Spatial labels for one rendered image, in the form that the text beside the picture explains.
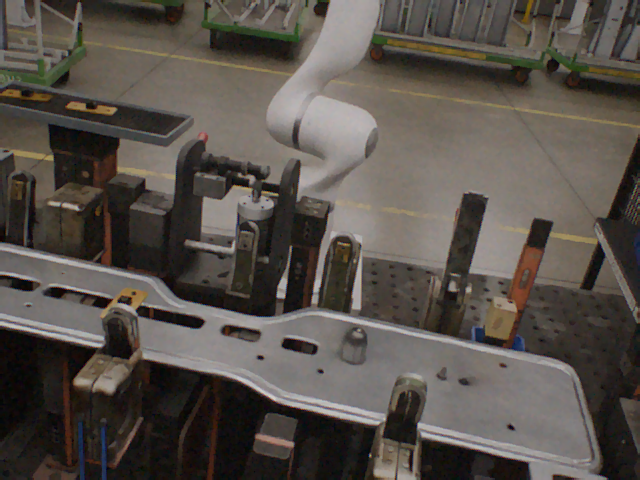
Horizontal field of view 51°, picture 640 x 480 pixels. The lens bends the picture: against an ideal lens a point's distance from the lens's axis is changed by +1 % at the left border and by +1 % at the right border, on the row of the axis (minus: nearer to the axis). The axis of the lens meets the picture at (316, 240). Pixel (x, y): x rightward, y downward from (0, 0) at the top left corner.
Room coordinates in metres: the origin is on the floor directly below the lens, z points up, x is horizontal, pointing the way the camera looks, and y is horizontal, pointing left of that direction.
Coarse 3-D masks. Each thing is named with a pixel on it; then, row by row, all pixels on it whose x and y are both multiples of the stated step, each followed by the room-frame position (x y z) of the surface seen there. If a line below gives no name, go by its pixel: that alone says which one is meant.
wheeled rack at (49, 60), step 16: (80, 0) 5.05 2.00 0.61; (64, 16) 5.01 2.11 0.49; (80, 16) 5.05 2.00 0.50; (80, 32) 5.04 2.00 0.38; (16, 48) 4.66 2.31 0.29; (32, 48) 4.67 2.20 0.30; (48, 48) 4.83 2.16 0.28; (64, 48) 4.90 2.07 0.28; (80, 48) 4.99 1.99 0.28; (0, 64) 4.19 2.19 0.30; (16, 64) 4.20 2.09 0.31; (32, 64) 4.37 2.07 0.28; (48, 64) 4.29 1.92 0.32; (64, 64) 4.53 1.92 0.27; (0, 80) 4.09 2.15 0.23; (16, 80) 4.10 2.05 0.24; (32, 80) 4.11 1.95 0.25; (48, 80) 4.17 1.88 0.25; (64, 80) 4.96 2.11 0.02
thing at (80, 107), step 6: (72, 102) 1.17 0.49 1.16; (90, 102) 1.16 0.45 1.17; (96, 102) 1.17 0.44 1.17; (66, 108) 1.14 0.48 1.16; (72, 108) 1.14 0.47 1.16; (78, 108) 1.15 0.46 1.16; (84, 108) 1.15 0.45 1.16; (90, 108) 1.15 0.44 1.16; (96, 108) 1.16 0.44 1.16; (102, 108) 1.17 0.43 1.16; (108, 108) 1.17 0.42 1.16; (114, 108) 1.18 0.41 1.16; (102, 114) 1.14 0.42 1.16; (108, 114) 1.14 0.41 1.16
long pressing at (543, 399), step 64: (0, 256) 0.87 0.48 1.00; (64, 256) 0.90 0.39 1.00; (0, 320) 0.72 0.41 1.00; (64, 320) 0.74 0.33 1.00; (256, 320) 0.80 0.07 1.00; (320, 320) 0.83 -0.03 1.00; (256, 384) 0.67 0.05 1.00; (320, 384) 0.69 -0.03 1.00; (384, 384) 0.71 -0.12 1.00; (448, 384) 0.73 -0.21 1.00; (512, 384) 0.75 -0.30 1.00; (576, 384) 0.78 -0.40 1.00; (512, 448) 0.63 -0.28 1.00; (576, 448) 0.64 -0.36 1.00
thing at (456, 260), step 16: (464, 192) 0.90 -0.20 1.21; (480, 192) 0.91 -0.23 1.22; (464, 208) 0.89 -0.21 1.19; (480, 208) 0.87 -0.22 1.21; (464, 224) 0.90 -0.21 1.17; (480, 224) 0.89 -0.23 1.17; (464, 240) 0.89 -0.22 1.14; (448, 256) 0.88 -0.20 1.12; (464, 256) 0.89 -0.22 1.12; (448, 272) 0.88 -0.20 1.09; (464, 272) 0.88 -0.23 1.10; (464, 288) 0.87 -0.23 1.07
